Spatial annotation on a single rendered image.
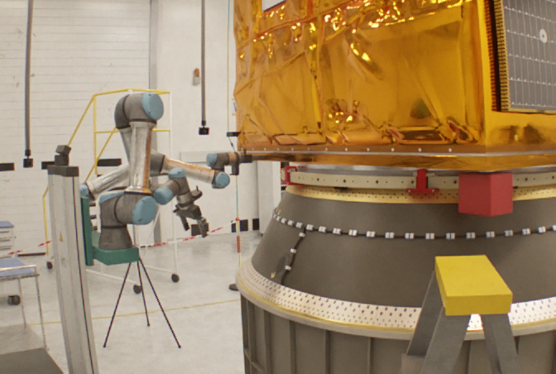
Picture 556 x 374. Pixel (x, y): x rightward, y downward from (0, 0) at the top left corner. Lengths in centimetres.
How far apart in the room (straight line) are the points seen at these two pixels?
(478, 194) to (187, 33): 886
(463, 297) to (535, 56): 101
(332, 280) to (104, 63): 796
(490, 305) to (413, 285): 87
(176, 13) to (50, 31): 248
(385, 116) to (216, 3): 877
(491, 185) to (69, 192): 164
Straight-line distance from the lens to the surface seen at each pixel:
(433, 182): 207
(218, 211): 1030
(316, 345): 219
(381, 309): 202
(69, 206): 227
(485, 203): 177
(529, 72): 186
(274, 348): 243
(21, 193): 941
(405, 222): 209
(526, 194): 222
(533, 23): 193
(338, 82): 228
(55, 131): 941
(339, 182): 222
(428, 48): 184
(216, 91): 1028
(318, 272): 220
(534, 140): 195
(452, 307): 117
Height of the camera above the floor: 186
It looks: 2 degrees down
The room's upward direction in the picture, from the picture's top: 1 degrees counter-clockwise
